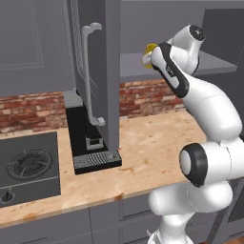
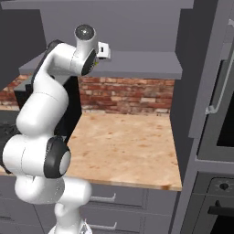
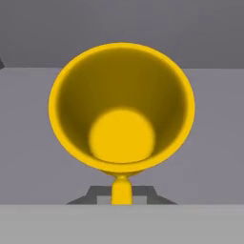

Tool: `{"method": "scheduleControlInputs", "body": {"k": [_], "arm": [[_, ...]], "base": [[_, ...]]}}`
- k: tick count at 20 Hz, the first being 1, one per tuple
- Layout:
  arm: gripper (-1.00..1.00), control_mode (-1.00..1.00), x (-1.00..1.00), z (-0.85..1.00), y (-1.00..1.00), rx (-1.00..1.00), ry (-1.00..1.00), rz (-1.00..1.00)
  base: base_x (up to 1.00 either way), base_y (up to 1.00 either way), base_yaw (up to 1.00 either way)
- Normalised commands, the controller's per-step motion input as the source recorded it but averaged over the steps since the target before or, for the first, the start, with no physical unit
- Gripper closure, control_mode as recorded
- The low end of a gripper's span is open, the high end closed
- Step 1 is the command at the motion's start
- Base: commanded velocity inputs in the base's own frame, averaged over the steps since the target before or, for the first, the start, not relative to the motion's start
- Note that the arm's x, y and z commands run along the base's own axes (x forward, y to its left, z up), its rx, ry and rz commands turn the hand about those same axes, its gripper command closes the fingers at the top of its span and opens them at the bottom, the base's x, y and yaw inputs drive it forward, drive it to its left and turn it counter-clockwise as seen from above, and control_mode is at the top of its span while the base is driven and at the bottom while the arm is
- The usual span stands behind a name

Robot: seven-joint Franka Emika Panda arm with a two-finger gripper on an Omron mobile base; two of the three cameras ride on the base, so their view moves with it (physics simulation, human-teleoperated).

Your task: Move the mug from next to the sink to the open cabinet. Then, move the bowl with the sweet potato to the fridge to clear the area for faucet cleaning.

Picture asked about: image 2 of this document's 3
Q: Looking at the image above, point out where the grey cabinet door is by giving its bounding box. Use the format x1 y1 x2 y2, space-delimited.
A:
0 0 48 90
187 0 234 140

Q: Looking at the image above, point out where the grey base cabinet front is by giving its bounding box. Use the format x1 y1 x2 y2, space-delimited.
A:
0 175 59 234

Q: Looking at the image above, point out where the grey tall oven housing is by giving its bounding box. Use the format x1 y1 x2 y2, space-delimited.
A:
167 0 234 234

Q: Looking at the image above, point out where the grey drawer front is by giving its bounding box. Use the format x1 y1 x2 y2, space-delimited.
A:
87 183 149 210
78 206 146 234

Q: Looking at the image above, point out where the black hob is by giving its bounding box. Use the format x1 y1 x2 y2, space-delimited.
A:
0 119 23 176

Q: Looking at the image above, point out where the black oven knob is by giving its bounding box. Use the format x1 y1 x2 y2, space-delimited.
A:
218 181 230 192

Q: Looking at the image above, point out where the black lower oven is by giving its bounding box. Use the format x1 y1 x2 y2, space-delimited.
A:
179 171 234 234

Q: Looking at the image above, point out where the silver drawer handle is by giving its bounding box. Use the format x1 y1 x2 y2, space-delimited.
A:
89 192 117 203
85 218 119 231

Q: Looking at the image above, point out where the grey open wall cabinet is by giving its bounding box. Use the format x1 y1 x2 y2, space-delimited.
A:
0 0 196 80

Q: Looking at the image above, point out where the grey wall oven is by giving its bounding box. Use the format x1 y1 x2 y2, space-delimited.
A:
196 17 234 163

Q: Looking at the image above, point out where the silver oven handle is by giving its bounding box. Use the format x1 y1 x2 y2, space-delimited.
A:
205 58 234 116

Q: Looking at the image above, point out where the black oven handle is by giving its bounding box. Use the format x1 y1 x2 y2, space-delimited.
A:
207 199 234 218

